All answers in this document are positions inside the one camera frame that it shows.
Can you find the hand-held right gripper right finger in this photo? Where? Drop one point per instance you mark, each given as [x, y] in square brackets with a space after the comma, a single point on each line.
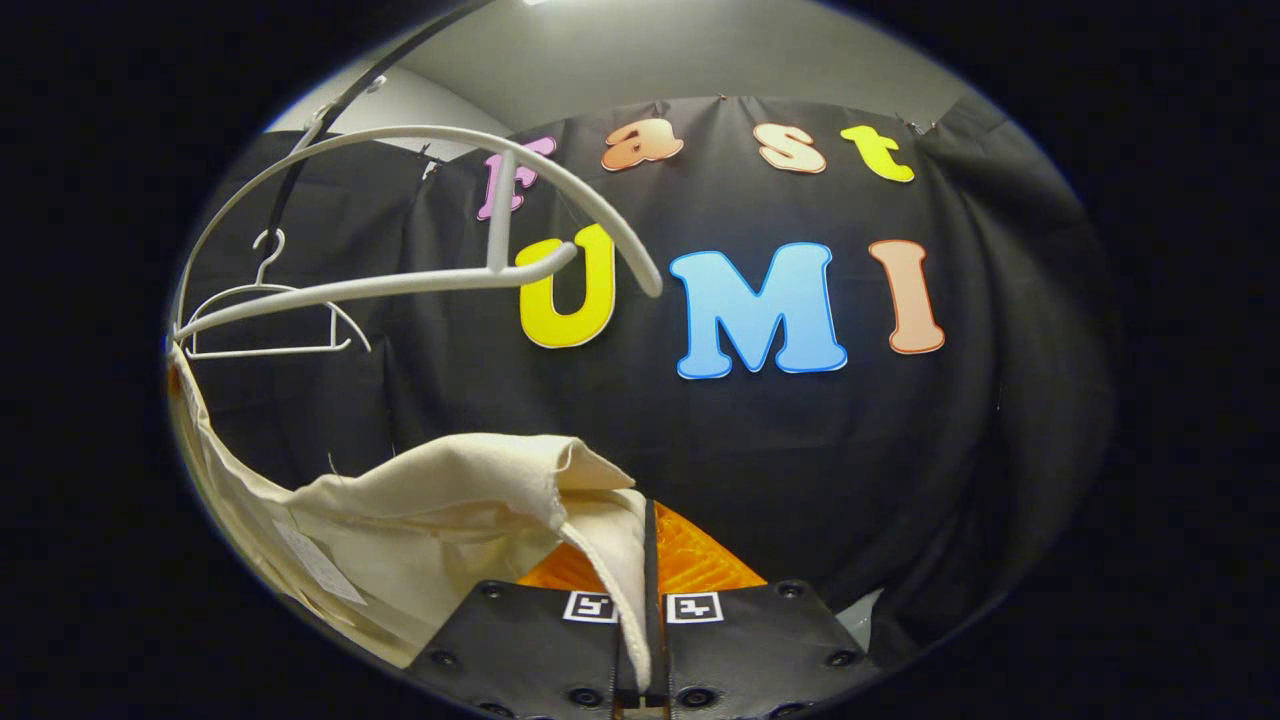
[760, 640]

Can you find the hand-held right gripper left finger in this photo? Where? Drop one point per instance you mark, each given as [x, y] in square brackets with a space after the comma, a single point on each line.
[530, 640]

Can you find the cream collared shirt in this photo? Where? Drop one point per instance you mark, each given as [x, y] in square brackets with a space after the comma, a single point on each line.
[450, 500]

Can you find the white plastic clothes hanger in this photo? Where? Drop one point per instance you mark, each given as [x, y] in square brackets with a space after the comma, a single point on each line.
[265, 351]
[400, 286]

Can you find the black clothes rack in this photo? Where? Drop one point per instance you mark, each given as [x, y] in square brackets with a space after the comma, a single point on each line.
[365, 78]

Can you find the black backdrop cloth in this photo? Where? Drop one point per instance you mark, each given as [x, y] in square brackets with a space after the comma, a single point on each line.
[800, 450]

